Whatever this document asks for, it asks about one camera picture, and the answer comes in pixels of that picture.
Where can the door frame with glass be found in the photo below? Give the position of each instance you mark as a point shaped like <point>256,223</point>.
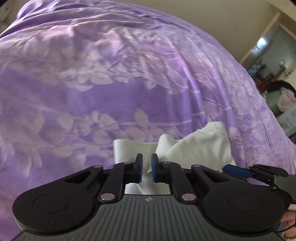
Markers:
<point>274,50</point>

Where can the purple floral bed cover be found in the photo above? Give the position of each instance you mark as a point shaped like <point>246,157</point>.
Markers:
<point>77,75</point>

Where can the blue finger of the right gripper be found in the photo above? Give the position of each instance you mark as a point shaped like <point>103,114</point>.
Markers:
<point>237,171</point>

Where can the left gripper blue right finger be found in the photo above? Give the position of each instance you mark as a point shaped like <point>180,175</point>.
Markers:
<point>173,174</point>

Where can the white printed sweatshirt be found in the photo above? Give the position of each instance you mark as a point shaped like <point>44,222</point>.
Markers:
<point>208,146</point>

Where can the person's right hand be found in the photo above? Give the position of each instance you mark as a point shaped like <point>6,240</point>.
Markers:
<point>289,218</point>

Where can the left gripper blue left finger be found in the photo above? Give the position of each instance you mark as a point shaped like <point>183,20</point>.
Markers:
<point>119,176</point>

